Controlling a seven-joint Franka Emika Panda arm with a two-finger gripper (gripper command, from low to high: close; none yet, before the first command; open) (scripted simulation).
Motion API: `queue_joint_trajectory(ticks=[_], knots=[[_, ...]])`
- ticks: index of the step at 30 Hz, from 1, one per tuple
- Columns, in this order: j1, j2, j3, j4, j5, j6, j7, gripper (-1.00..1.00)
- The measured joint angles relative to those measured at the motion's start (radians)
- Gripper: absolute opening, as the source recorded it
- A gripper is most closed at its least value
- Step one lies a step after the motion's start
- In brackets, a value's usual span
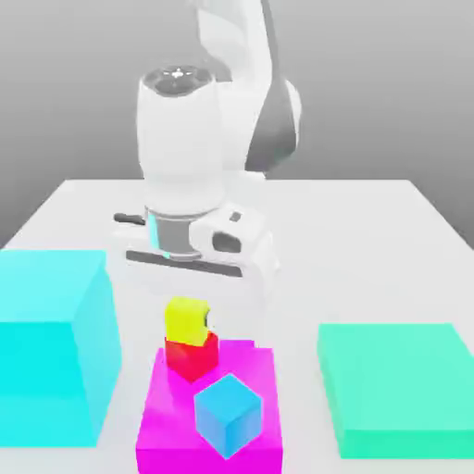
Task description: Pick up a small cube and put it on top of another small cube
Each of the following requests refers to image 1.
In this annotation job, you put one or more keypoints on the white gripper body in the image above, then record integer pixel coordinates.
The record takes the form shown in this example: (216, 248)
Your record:
(192, 272)

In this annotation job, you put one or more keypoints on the small yellow cube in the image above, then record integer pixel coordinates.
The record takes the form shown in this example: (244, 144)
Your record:
(185, 320)

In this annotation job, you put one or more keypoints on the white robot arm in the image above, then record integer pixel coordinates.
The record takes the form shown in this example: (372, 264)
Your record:
(181, 148)

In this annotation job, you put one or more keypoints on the small red cube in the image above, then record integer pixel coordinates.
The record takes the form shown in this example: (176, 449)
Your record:
(190, 358)

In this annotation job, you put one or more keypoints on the small blue cube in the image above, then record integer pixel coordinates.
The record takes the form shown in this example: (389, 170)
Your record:
(227, 416)

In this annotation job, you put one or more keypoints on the large magenta box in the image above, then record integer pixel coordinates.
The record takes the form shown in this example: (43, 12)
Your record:
(166, 422)

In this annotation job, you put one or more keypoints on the large cyan box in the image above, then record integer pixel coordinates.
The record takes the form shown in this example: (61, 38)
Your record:
(48, 344)

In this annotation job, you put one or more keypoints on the large mint green box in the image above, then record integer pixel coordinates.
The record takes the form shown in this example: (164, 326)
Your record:
(396, 381)

